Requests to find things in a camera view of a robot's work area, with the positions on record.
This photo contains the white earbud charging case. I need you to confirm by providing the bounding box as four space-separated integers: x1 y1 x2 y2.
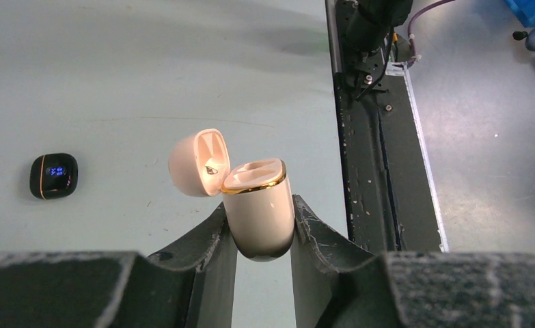
168 128 295 262

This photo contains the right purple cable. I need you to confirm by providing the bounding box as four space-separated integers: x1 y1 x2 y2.
406 0 458 69

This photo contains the blue bin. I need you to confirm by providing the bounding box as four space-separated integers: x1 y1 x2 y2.
504 0 535 27

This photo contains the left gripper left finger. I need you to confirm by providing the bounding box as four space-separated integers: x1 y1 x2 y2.
0 205 237 327

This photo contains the black earbud charging case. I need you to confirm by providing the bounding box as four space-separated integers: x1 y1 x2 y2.
29 153 79 200

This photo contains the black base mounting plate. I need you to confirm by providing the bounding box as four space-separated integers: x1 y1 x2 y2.
325 0 445 254

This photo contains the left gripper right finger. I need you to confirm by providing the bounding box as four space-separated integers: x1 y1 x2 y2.
290 195 535 327

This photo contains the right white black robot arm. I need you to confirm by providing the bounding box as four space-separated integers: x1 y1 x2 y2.
344 0 413 53

